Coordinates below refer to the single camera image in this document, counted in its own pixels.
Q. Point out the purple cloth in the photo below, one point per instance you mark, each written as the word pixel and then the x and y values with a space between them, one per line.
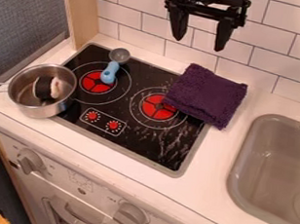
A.
pixel 205 95

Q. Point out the silver pot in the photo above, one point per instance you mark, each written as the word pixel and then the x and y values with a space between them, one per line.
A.
pixel 39 90

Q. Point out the toy stove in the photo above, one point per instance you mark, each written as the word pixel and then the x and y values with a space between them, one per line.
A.
pixel 131 106

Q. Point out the toy sink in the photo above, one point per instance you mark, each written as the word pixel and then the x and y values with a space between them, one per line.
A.
pixel 274 174

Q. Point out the black and white toy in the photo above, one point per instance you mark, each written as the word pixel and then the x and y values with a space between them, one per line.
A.
pixel 47 87

